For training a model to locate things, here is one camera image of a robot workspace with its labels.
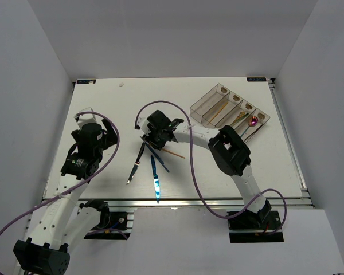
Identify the orange chopstick horizontal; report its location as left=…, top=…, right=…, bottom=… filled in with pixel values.
left=161, top=148, right=186, bottom=159

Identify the orange chopstick diagonal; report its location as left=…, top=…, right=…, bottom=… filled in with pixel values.
left=209, top=101, right=229, bottom=123

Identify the ornate gold fork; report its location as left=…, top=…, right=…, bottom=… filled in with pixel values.
left=232, top=112, right=248, bottom=125

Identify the iridescent purple spoon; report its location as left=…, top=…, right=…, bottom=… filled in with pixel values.
left=240, top=116, right=259, bottom=138

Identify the black spoon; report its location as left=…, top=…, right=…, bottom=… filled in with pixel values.
left=244, top=124, right=264, bottom=143

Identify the iridescent green fork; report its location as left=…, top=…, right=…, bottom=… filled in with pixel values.
left=232, top=113, right=249, bottom=125

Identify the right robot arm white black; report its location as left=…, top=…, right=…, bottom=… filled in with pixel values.
left=135, top=110, right=271, bottom=229

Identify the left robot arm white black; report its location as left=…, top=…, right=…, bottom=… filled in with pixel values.
left=13, top=117, right=119, bottom=274

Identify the blue iridescent knife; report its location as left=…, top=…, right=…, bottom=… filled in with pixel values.
left=151, top=155, right=161, bottom=203

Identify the blue label left corner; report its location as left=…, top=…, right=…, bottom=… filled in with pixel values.
left=76, top=79, right=96, bottom=85

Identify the blue label corner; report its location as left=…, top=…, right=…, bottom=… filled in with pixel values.
left=246, top=77, right=267, bottom=82
left=76, top=79, right=96, bottom=85

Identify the clear compartment organizer tray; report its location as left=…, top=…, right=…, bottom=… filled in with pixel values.
left=190, top=83, right=271, bottom=141

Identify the blue label right corner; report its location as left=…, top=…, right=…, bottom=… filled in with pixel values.
left=246, top=77, right=267, bottom=82

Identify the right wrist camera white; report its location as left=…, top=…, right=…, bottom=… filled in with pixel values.
left=140, top=119, right=150, bottom=136

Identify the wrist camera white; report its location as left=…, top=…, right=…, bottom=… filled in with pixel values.
left=74, top=107, right=97, bottom=129
left=140, top=119, right=150, bottom=136

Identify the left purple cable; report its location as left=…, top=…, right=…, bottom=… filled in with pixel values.
left=0, top=112, right=120, bottom=275

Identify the purple cable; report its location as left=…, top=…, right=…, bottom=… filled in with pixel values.
left=0, top=112, right=120, bottom=275
left=134, top=100, right=288, bottom=233

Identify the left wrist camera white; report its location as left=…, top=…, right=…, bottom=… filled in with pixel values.
left=74, top=107, right=97, bottom=129

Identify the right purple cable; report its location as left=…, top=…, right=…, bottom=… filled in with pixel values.
left=134, top=100, right=288, bottom=233

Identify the black handle silver knife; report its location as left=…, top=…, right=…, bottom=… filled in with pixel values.
left=127, top=142, right=145, bottom=185

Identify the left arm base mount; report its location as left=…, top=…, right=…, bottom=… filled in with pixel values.
left=77, top=199, right=134, bottom=240

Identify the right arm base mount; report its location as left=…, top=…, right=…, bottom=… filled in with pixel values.
left=228, top=200, right=284, bottom=243

